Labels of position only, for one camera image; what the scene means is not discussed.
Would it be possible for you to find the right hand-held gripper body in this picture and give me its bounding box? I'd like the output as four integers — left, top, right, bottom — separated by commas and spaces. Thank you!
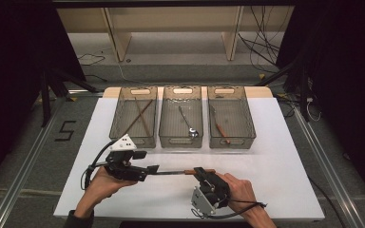
190, 173, 232, 219

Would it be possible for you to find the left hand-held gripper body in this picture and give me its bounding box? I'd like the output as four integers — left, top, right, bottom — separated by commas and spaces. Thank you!
104, 133, 150, 182

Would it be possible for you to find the transparent grey plastic bin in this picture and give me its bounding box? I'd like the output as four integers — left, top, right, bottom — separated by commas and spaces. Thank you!
158, 85, 204, 149
206, 85, 257, 150
108, 85, 159, 150

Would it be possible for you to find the metal spoon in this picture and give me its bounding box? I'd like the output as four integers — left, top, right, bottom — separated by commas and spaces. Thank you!
178, 105, 200, 139

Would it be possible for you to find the person's right hand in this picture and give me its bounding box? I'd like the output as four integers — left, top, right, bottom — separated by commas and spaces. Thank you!
216, 172, 259, 218

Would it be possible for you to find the person's left hand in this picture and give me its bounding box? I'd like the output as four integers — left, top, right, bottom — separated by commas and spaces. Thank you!
75, 166, 140, 214

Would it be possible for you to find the white table sheet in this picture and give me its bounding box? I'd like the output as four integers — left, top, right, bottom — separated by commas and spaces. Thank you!
53, 97, 326, 221

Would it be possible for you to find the black metal stand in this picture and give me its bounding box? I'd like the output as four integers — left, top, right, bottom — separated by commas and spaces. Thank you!
39, 67, 101, 127
256, 47, 312, 123

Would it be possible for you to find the light wooden shelf unit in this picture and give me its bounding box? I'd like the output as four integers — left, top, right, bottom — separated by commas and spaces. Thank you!
56, 6, 296, 63

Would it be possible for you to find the dark curtain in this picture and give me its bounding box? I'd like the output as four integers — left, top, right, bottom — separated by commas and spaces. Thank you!
0, 0, 88, 194
275, 0, 365, 210

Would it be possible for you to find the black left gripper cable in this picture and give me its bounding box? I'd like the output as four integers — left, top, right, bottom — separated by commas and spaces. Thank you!
80, 141, 118, 191

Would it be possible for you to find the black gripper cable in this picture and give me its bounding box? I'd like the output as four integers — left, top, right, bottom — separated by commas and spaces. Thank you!
80, 141, 118, 191
191, 199, 269, 220

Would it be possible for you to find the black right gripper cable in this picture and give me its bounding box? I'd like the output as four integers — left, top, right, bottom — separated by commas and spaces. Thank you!
191, 199, 269, 220

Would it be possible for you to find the black floor cable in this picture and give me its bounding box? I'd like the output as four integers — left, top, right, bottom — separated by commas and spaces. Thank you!
77, 51, 107, 84

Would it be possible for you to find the aluminium floor rail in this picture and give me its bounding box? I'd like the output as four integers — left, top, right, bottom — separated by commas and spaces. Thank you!
293, 107, 365, 228
0, 94, 65, 228

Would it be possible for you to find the bundle of black cables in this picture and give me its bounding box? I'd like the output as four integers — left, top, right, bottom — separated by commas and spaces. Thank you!
237, 6, 286, 74

